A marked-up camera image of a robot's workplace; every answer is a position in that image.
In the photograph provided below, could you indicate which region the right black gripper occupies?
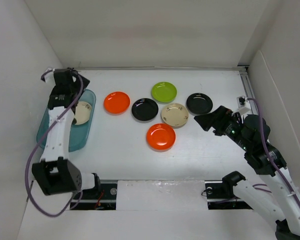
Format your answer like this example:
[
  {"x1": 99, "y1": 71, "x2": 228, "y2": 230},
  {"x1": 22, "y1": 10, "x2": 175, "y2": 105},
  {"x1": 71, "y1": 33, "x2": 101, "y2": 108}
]
[{"x1": 193, "y1": 104, "x2": 251, "y2": 151}]

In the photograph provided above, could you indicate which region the beige plate with black patch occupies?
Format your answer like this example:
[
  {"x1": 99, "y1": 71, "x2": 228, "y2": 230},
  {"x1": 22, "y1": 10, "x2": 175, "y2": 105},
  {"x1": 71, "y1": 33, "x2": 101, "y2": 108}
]
[{"x1": 72, "y1": 101, "x2": 92, "y2": 125}]

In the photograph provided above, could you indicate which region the orange plate front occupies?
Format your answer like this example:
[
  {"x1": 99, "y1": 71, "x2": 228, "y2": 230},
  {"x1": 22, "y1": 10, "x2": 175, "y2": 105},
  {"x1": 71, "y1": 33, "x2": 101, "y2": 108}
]
[{"x1": 146, "y1": 123, "x2": 176, "y2": 151}]

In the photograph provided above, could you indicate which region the orange plate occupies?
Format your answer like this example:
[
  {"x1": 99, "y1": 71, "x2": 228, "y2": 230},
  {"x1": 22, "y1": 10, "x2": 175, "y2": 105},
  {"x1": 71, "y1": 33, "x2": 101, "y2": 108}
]
[
  {"x1": 146, "y1": 123, "x2": 176, "y2": 151},
  {"x1": 103, "y1": 91, "x2": 131, "y2": 115}
]

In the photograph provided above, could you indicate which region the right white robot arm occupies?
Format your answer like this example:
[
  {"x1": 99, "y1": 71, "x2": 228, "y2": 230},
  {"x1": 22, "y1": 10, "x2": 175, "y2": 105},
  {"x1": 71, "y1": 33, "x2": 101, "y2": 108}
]
[{"x1": 194, "y1": 106, "x2": 300, "y2": 240}]

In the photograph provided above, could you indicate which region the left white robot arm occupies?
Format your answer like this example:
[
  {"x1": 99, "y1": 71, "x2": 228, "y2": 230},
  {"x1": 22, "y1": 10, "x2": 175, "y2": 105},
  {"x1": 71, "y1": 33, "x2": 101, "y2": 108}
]
[{"x1": 31, "y1": 68, "x2": 102, "y2": 199}]

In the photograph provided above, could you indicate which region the teal plastic bin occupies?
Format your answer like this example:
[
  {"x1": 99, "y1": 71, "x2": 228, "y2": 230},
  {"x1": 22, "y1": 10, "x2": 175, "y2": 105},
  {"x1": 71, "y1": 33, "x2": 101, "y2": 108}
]
[{"x1": 36, "y1": 89, "x2": 96, "y2": 152}]

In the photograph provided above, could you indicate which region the black plate right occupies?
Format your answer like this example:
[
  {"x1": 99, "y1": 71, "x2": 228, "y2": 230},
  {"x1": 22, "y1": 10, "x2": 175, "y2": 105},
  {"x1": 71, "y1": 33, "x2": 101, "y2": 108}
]
[{"x1": 186, "y1": 93, "x2": 213, "y2": 115}]

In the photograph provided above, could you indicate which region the beige plate with drawings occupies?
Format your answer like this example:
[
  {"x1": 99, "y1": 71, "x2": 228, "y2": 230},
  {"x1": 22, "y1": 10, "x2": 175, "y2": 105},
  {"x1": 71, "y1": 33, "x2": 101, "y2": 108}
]
[{"x1": 161, "y1": 103, "x2": 189, "y2": 128}]

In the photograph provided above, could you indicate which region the orange plate back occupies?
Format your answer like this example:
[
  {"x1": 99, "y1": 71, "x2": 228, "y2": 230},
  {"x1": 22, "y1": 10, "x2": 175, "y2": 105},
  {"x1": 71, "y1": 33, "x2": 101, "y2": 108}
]
[{"x1": 103, "y1": 91, "x2": 131, "y2": 115}]

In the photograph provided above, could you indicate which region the green plate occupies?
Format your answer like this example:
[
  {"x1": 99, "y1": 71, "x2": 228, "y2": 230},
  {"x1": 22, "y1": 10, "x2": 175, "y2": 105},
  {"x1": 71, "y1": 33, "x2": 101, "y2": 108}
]
[{"x1": 151, "y1": 81, "x2": 178, "y2": 103}]

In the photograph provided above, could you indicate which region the black plate centre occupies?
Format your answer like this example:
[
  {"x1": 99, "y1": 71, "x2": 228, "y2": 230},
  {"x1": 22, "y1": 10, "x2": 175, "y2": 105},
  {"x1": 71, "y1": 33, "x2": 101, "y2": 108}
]
[{"x1": 131, "y1": 98, "x2": 159, "y2": 122}]

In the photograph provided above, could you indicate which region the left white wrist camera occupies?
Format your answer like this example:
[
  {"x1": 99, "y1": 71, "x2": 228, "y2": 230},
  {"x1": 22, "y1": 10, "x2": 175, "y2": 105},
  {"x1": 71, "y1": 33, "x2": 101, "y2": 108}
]
[{"x1": 40, "y1": 68, "x2": 56, "y2": 87}]

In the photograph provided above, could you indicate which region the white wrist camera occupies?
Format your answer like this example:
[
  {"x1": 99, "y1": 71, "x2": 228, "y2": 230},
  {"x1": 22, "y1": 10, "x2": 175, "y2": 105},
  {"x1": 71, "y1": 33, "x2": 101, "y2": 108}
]
[
  {"x1": 40, "y1": 68, "x2": 56, "y2": 87},
  {"x1": 233, "y1": 96, "x2": 251, "y2": 116}
]

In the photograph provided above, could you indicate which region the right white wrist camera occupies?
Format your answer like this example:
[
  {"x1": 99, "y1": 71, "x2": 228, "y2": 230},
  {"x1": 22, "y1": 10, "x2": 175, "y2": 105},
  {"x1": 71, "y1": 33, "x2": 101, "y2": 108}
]
[{"x1": 233, "y1": 96, "x2": 251, "y2": 116}]

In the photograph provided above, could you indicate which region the aluminium rail right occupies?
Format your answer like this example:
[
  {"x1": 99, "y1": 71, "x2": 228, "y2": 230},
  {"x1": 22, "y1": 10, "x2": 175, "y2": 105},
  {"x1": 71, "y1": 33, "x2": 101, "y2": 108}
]
[{"x1": 238, "y1": 65, "x2": 259, "y2": 115}]

